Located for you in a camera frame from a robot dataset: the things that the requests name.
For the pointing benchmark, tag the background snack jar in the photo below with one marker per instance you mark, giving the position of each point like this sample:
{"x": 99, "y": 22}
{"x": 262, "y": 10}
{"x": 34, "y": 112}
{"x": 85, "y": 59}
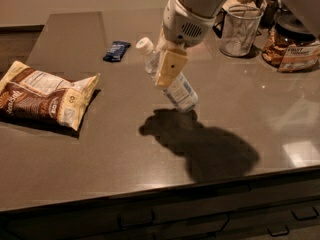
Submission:
{"x": 272, "y": 10}

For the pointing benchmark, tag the middle drawer handle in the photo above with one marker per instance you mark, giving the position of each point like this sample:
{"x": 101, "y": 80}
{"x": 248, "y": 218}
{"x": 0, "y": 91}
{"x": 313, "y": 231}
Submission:
{"x": 278, "y": 230}

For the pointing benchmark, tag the left drawer handle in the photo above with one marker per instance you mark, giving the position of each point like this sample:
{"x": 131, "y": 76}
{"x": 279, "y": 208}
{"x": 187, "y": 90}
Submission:
{"x": 135, "y": 218}

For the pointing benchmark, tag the clear plastic water bottle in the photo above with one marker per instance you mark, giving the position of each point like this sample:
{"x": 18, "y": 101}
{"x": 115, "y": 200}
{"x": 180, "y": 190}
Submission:
{"x": 164, "y": 63}

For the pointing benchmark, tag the wire mesh cup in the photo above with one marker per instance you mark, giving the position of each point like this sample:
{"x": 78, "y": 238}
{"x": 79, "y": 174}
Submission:
{"x": 239, "y": 30}

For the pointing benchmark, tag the brown yellow chip bag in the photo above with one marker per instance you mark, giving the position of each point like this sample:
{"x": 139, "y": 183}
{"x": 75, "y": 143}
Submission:
{"x": 37, "y": 95}

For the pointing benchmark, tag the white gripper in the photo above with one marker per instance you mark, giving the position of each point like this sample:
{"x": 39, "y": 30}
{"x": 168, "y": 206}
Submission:
{"x": 182, "y": 26}

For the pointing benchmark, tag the nut jar with label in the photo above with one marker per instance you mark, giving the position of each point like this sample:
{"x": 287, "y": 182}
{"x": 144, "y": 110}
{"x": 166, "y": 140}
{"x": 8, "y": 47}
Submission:
{"x": 290, "y": 46}

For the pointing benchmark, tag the dark blue snack bar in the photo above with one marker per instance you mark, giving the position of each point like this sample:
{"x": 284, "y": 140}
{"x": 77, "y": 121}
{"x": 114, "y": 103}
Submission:
{"x": 117, "y": 50}

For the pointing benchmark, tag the black wire basket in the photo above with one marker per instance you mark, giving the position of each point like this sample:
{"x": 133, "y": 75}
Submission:
{"x": 219, "y": 23}

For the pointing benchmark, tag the right drawer handle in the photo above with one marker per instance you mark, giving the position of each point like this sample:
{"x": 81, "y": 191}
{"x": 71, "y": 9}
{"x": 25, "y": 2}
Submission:
{"x": 305, "y": 213}

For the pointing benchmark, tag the drawer handle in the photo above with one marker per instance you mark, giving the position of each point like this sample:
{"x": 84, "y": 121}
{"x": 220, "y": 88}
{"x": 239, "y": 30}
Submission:
{"x": 135, "y": 218}
{"x": 305, "y": 213}
{"x": 278, "y": 230}

